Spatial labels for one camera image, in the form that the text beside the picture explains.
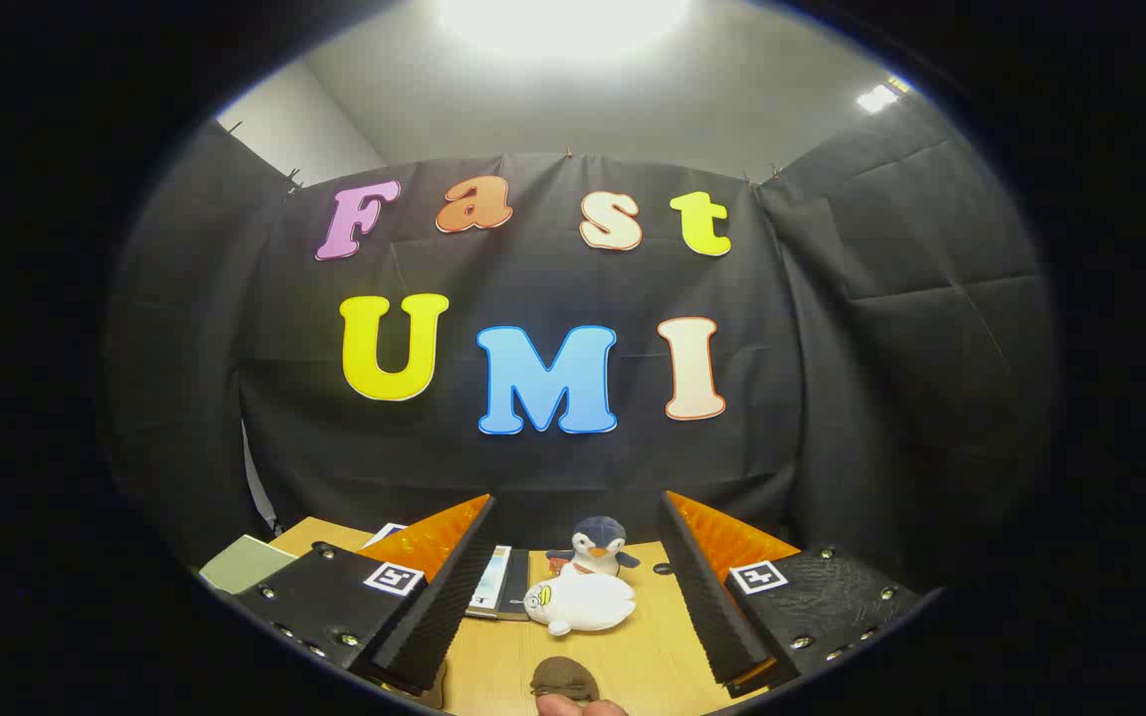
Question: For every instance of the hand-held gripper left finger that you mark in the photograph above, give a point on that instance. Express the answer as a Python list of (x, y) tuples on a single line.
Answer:
[(454, 587)]

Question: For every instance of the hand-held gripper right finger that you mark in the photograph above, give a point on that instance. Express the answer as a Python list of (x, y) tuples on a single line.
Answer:
[(702, 587)]

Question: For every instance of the beige fabric storage box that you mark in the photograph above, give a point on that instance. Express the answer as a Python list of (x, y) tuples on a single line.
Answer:
[(245, 564)]

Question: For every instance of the white book with pale cover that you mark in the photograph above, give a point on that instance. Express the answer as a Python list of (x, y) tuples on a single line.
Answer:
[(488, 587)]

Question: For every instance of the dark grey book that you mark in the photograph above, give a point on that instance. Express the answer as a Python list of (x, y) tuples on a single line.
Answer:
[(515, 587)]

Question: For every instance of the book with blue picture cover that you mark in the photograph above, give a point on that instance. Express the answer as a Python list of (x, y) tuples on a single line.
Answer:
[(386, 535)]

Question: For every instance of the navy penguin plush toy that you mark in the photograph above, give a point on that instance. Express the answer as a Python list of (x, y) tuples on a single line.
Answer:
[(595, 545)]

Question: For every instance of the white seal plush toy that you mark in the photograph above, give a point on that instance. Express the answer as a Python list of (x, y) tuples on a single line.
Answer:
[(583, 602)]

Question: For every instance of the small ceiling light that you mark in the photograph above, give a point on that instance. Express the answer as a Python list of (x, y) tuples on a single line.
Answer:
[(876, 97)]

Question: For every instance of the large ceiling light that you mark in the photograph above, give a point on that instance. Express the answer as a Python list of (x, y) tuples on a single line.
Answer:
[(563, 20)]

